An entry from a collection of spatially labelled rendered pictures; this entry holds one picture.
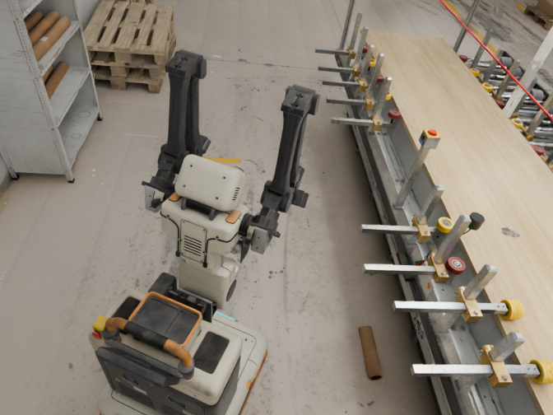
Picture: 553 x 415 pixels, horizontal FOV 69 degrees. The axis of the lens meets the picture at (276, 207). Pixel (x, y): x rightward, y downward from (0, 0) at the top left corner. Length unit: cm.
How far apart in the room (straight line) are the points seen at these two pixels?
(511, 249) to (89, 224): 264
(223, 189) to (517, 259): 144
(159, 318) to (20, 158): 221
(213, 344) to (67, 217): 192
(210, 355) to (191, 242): 42
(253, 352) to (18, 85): 219
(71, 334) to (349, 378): 161
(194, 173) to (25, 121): 204
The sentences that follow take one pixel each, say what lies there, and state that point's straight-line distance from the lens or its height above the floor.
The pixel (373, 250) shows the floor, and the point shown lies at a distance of 311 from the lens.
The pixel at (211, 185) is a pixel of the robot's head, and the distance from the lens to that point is 136.
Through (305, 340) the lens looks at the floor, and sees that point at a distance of 257.
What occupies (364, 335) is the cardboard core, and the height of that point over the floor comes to 7.
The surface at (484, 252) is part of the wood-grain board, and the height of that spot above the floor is 90.
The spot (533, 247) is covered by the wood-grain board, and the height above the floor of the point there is 90.
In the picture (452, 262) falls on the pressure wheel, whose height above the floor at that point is 91.
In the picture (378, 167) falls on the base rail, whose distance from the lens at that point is 267.
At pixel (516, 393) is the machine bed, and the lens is 200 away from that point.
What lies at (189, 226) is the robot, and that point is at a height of 119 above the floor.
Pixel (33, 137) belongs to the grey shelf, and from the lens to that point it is 333.
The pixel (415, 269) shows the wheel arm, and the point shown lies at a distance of 194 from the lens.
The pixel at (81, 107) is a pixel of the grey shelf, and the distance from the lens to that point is 412.
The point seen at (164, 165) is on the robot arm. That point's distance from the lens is 158.
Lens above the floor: 226
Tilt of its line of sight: 45 degrees down
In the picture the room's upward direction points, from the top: 10 degrees clockwise
